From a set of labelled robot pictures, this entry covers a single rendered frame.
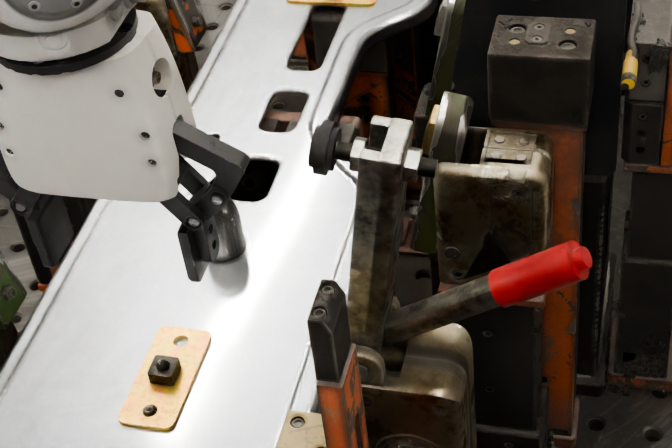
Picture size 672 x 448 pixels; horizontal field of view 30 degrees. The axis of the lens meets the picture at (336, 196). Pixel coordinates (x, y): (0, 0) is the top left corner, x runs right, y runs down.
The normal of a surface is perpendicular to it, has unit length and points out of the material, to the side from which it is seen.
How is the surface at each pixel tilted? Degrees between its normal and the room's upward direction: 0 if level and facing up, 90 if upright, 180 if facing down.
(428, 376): 0
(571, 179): 90
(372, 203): 90
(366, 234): 90
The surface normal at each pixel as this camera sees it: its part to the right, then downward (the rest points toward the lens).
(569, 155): -0.23, 0.66
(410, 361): -0.10, -0.75
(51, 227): 0.97, 0.07
